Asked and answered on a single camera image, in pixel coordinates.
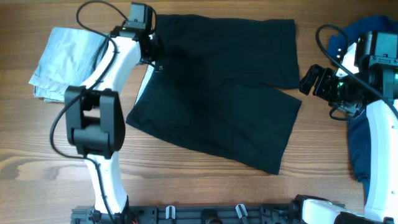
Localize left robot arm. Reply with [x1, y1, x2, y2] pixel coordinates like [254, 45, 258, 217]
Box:
[61, 2, 156, 223]

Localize black shorts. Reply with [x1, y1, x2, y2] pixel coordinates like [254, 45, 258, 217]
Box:
[126, 15, 301, 174]

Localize folded light blue jeans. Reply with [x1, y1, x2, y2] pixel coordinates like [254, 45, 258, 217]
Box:
[29, 27, 108, 102]

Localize dark blue garment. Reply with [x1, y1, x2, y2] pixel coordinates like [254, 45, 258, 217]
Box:
[343, 16, 397, 196]

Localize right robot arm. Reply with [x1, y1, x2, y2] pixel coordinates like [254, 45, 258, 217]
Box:
[299, 31, 397, 223]

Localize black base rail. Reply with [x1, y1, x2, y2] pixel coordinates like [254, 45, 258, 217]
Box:
[70, 203, 346, 224]

